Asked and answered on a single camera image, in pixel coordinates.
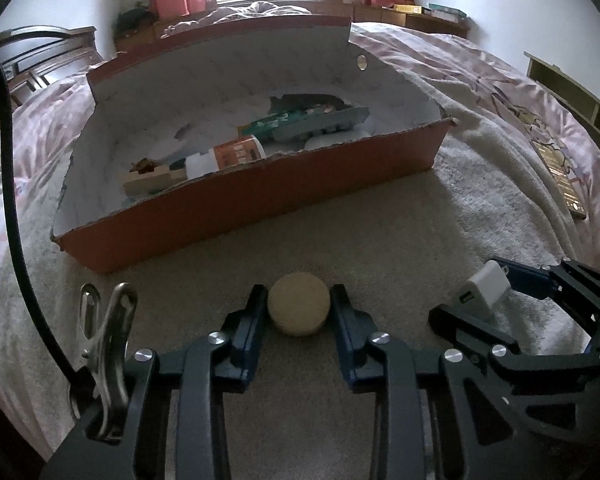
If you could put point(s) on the grey-blue oval plastic gadget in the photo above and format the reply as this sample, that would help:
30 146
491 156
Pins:
330 122

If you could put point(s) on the pink printed quilt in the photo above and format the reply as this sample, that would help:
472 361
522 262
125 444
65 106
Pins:
455 70

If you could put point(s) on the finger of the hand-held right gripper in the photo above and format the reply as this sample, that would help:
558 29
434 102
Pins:
527 280
460 330

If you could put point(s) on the green wooden shelf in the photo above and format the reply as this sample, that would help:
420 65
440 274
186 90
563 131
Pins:
570 90

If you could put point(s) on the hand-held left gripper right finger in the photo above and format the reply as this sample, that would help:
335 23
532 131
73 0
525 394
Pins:
347 330

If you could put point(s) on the dark gold patterned flat bar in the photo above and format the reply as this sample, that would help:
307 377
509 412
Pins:
560 177

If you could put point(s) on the white charger adapter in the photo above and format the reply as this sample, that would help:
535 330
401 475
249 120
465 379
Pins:
482 287

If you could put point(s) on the green packet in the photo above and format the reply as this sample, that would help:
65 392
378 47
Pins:
275 122

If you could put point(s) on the metal clip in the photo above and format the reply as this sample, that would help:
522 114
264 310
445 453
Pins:
112 340

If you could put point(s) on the yellow book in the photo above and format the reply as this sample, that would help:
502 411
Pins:
407 9

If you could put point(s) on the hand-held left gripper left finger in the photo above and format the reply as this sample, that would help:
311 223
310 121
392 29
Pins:
250 325

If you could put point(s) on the notched wooden block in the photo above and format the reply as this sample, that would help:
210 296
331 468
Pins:
150 180

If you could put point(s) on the small red ornament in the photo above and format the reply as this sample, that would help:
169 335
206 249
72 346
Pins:
142 164

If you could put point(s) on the round cork disc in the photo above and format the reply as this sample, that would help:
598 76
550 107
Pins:
297 302

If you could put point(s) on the grey fleece blanket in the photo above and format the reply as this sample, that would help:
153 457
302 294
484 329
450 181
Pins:
380 240

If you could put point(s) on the small red box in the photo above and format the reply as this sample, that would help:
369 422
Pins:
208 1

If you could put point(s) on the black bag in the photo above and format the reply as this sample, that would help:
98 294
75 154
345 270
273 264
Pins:
135 20

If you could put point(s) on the dark wooden headboard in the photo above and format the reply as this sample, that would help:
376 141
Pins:
40 60

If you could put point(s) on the white plastic bottle orange label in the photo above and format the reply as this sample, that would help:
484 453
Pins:
240 152

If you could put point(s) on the crumpled pink bedding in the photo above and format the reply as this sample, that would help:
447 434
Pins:
260 10

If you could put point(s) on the red cardboard box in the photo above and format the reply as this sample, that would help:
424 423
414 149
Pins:
255 210

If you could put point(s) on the teal book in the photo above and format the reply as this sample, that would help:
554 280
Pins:
447 11

